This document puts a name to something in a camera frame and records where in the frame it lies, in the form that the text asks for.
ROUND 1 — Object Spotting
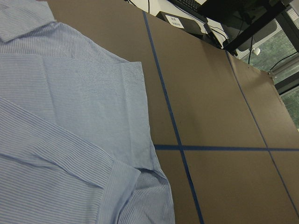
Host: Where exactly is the blue striped button-up shirt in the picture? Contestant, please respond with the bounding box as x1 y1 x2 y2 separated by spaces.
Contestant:
0 0 175 224

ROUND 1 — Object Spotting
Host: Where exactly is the black box with white label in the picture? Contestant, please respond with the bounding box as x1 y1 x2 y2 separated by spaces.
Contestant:
156 11 203 38

